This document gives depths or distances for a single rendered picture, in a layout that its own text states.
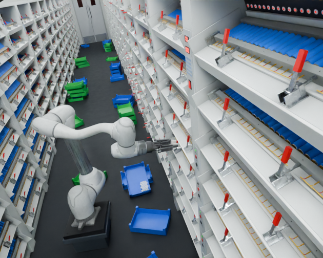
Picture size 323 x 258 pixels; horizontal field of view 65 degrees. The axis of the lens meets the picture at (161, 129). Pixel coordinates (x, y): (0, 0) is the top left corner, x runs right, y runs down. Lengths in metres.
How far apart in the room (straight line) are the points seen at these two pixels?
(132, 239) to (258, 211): 1.52
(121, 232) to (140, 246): 0.22
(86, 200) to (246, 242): 1.29
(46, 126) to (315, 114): 1.52
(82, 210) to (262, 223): 1.45
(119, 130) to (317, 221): 1.07
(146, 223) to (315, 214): 1.79
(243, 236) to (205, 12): 0.74
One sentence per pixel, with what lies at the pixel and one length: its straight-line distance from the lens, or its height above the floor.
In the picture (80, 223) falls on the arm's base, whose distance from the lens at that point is 2.05.
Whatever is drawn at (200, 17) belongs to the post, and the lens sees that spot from 0.86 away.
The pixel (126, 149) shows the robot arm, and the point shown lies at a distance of 1.49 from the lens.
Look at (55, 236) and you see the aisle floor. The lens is 2.45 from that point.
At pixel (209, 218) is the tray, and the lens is 1.26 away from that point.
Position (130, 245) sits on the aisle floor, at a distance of 2.15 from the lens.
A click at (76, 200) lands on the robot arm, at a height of 0.46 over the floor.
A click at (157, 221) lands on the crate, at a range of 2.23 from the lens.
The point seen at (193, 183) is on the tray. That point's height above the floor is 0.74.
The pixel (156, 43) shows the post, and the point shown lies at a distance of 1.55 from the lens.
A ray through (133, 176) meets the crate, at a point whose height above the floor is 0.09.
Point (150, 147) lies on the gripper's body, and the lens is 1.55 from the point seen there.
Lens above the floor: 1.71
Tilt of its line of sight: 30 degrees down
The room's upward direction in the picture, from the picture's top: 9 degrees counter-clockwise
